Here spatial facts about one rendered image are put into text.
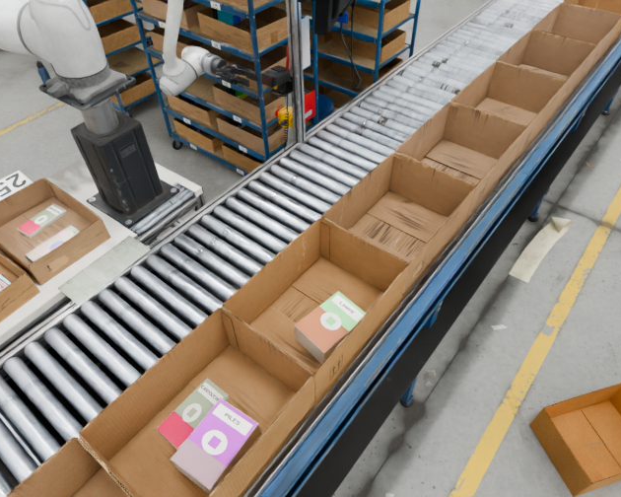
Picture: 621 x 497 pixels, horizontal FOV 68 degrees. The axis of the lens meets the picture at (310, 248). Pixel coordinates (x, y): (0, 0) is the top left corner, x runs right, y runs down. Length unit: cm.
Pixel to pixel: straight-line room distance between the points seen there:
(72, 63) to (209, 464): 118
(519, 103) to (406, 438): 148
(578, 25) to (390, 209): 166
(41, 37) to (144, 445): 115
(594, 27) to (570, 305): 139
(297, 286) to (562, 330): 158
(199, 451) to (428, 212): 101
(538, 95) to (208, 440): 179
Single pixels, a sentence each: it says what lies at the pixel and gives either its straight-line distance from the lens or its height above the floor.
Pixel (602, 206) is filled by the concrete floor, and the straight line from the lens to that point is 336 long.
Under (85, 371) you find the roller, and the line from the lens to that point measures 153.
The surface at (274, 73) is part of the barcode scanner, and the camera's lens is 194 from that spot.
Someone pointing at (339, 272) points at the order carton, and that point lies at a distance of 139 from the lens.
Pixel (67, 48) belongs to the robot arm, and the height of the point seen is 138.
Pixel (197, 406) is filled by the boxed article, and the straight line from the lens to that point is 119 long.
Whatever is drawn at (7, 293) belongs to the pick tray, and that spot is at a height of 83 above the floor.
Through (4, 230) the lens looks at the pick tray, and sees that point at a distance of 207.
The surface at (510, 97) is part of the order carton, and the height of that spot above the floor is 92.
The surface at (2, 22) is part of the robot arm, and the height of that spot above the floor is 144.
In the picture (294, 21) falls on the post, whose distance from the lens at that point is 188.
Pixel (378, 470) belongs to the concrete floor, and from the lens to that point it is 206.
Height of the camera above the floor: 196
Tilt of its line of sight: 48 degrees down
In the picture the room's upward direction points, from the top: 2 degrees counter-clockwise
